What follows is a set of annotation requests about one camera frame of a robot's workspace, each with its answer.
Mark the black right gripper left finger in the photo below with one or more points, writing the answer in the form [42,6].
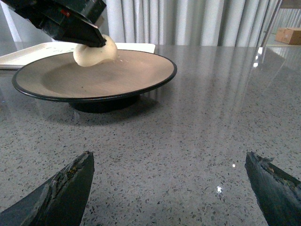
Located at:
[60,201]

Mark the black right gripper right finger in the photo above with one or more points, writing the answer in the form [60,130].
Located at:
[278,194]

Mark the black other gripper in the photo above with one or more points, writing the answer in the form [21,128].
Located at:
[64,20]

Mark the white steamed bun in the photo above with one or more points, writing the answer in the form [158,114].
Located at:
[89,56]

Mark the beige plate with black rim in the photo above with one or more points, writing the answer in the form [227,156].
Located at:
[60,79]

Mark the white bear-print tray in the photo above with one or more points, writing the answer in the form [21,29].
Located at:
[18,59]

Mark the grey pleated curtain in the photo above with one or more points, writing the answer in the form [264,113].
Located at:
[228,23]

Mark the brown cardboard box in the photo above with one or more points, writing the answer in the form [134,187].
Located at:
[290,36]

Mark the metal shelf frame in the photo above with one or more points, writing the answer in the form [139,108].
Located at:
[268,23]

